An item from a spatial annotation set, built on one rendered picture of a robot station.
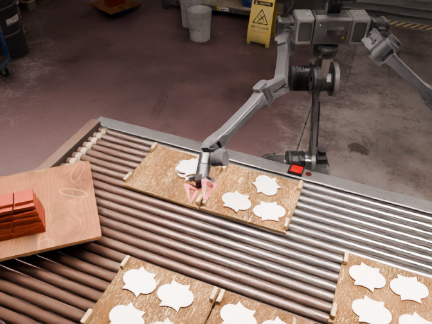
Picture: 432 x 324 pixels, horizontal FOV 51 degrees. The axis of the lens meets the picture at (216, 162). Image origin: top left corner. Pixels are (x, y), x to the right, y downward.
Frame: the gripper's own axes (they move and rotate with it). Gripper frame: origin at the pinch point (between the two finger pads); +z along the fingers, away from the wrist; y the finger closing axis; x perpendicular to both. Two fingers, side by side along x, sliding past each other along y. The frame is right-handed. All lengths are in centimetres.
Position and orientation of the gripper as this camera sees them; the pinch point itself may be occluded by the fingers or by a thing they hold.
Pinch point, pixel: (197, 198)
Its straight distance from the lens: 182.4
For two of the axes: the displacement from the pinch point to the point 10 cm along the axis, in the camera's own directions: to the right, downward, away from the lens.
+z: -1.8, 9.1, -3.7
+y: -6.3, 1.8, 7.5
